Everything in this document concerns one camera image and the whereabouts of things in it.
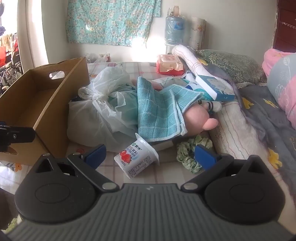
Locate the white yogurt cup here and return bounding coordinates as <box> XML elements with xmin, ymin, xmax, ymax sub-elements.
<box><xmin>114</xmin><ymin>133</ymin><xmax>160</xmax><ymax>179</ymax></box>

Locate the grey white fleece blanket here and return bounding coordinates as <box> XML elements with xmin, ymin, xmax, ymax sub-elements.
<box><xmin>172</xmin><ymin>44</ymin><xmax>296</xmax><ymax>209</ymax></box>

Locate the blue water jug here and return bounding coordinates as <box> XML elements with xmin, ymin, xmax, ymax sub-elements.
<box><xmin>165</xmin><ymin>15</ymin><xmax>187</xmax><ymax>45</ymax></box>

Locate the dark red wardrobe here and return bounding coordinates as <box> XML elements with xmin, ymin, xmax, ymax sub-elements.
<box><xmin>273</xmin><ymin>0</ymin><xmax>296</xmax><ymax>50</ymax></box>

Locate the green scrunchie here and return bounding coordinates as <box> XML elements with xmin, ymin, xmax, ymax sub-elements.
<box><xmin>176</xmin><ymin>135</ymin><xmax>213</xmax><ymax>174</ymax></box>

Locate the metal drying rack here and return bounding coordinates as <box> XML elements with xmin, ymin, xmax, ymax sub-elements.
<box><xmin>0</xmin><ymin>32</ymin><xmax>23</xmax><ymax>93</ymax></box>

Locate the red wet wipes pack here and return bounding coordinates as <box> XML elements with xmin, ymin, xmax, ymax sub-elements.
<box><xmin>157</xmin><ymin>54</ymin><xmax>185</xmax><ymax>76</ymax></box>

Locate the plaid printed bed sheet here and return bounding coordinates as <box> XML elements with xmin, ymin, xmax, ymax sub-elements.
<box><xmin>0</xmin><ymin>61</ymin><xmax>222</xmax><ymax>197</ymax></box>

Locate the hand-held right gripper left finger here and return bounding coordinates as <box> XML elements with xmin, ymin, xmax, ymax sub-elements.
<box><xmin>30</xmin><ymin>144</ymin><xmax>121</xmax><ymax>193</ymax></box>

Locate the pink plush toy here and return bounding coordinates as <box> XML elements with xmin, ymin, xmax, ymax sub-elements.
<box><xmin>184</xmin><ymin>100</ymin><xmax>222</xmax><ymax>137</ymax></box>

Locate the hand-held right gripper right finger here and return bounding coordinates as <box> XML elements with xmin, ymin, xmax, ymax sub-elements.
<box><xmin>180</xmin><ymin>144</ymin><xmax>270</xmax><ymax>193</ymax></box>

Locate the pink floral quilt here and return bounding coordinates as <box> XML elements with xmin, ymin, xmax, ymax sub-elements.
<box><xmin>262</xmin><ymin>48</ymin><xmax>296</xmax><ymax>130</ymax></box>

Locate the teal checked towel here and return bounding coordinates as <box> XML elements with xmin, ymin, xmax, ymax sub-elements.
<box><xmin>135</xmin><ymin>76</ymin><xmax>203</xmax><ymax>142</ymax></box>

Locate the brown cardboard box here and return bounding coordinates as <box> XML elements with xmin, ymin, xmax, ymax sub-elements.
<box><xmin>0</xmin><ymin>57</ymin><xmax>90</xmax><ymax>166</ymax></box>

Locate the clear plastic bag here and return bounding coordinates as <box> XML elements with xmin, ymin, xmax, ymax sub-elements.
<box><xmin>84</xmin><ymin>53</ymin><xmax>109</xmax><ymax>63</ymax></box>

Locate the white water dispenser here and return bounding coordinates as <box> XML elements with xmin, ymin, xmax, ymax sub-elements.
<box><xmin>165</xmin><ymin>44</ymin><xmax>178</xmax><ymax>55</ymax></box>

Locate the blue white carton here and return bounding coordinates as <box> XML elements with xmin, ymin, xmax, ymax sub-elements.
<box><xmin>195</xmin><ymin>75</ymin><xmax>236</xmax><ymax>102</ymax></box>

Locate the green leaf pillow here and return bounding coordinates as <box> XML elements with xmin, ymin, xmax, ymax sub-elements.
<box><xmin>196</xmin><ymin>49</ymin><xmax>267</xmax><ymax>84</ymax></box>

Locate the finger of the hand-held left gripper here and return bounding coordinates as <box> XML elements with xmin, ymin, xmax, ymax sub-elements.
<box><xmin>0</xmin><ymin>120</ymin><xmax>36</xmax><ymax>147</ymax></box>

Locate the rolled printed mat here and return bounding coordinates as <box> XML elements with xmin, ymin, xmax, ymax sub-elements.
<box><xmin>188</xmin><ymin>17</ymin><xmax>207</xmax><ymax>50</ymax></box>

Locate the teal floral curtain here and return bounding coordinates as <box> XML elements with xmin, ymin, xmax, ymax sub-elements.
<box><xmin>66</xmin><ymin>0</ymin><xmax>162</xmax><ymax>47</ymax></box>

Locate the white plastic bag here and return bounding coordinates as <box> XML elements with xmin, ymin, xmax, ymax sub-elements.
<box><xmin>67</xmin><ymin>66</ymin><xmax>153</xmax><ymax>153</ymax></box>

